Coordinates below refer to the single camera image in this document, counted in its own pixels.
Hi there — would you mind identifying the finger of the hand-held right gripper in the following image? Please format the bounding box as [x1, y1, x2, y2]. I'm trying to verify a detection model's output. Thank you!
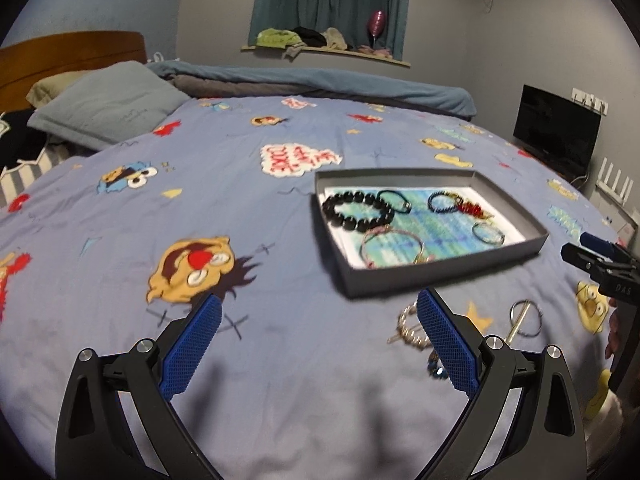
[560, 242, 609, 282]
[580, 232, 640, 264]

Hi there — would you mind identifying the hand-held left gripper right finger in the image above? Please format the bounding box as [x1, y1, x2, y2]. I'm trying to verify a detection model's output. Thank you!
[416, 287, 588, 480]

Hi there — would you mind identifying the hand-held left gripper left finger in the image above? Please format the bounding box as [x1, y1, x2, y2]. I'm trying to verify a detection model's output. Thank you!
[55, 292, 223, 480]

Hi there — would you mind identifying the blue beaded bracelet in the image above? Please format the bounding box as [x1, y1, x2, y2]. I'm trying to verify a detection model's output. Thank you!
[427, 350, 453, 383]

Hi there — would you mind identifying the round pearl hair clip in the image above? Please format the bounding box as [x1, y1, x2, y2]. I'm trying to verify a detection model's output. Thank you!
[386, 304, 433, 350]

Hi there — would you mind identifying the braided cord bracelet with beads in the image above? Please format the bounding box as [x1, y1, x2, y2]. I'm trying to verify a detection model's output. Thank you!
[367, 235, 436, 267]

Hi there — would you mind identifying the grey cardboard box tray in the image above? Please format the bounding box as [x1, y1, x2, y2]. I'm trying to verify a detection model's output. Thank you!
[314, 167, 551, 298]

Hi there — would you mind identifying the silver bangle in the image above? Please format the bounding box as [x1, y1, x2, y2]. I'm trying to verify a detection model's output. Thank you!
[471, 221, 506, 246]

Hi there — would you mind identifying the red bead gold chain bracelet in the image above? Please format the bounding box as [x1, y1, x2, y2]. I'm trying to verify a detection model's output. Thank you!
[452, 195, 493, 221]

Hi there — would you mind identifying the pink cord bracelet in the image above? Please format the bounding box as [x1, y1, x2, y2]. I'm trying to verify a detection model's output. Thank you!
[359, 226, 436, 270]

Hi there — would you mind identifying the dark purple bead bracelet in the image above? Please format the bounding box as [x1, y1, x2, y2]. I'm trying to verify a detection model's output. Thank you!
[427, 191, 466, 215]

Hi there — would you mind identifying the black hair tie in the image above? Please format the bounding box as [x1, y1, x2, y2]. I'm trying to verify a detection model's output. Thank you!
[377, 189, 412, 213]

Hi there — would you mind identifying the black bead bracelet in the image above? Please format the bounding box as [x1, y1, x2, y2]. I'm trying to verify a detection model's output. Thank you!
[321, 191, 396, 233]

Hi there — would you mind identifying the person's right hand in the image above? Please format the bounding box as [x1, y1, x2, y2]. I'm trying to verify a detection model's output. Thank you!
[605, 297, 623, 361]

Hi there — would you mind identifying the white router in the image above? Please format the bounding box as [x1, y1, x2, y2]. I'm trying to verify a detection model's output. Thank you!
[592, 157, 640, 226]

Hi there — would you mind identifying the pearl bar hair clip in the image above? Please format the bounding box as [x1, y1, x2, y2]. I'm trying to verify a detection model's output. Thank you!
[502, 305, 533, 346]

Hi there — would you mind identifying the blue printed paper sheet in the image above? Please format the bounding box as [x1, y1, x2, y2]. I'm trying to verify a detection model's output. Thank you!
[322, 185, 526, 268]

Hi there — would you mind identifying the black flat screen monitor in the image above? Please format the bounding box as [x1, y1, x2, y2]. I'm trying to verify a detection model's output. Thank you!
[512, 84, 602, 178]

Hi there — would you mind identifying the blue cartoon printed blanket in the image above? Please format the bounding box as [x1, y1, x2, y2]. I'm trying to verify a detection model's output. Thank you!
[0, 92, 640, 480]

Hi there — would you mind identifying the grey pillow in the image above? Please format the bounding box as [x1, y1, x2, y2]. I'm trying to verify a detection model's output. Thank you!
[27, 60, 183, 151]

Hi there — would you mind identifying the black and striped cloth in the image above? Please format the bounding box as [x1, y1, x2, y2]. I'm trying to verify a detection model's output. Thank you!
[0, 110, 86, 206]

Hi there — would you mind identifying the folded grey blanket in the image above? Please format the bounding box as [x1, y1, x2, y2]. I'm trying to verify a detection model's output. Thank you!
[170, 74, 321, 98]

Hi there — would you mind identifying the wooden window sill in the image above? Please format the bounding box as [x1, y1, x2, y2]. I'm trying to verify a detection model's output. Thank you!
[241, 44, 412, 68]

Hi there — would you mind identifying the folded blue blanket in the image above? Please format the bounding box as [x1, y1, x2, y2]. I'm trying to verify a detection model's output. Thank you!
[147, 59, 476, 121]

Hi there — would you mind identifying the yellowish pillow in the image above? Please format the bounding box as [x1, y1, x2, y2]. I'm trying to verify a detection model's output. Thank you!
[25, 71, 96, 108]

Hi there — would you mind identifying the green cloth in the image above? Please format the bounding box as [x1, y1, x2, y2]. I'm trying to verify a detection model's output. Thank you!
[256, 29, 303, 58]

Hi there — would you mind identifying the wooden headboard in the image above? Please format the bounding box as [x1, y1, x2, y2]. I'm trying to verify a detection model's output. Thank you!
[0, 31, 147, 111]

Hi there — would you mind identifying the beige cloth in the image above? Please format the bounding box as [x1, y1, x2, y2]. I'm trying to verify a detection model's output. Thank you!
[322, 27, 351, 51]

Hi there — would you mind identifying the grey hair tie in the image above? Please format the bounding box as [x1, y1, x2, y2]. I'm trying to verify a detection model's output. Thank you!
[509, 300, 546, 337]

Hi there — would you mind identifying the white wall hook rail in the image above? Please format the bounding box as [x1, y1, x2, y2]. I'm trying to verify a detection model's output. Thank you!
[571, 87, 611, 115]

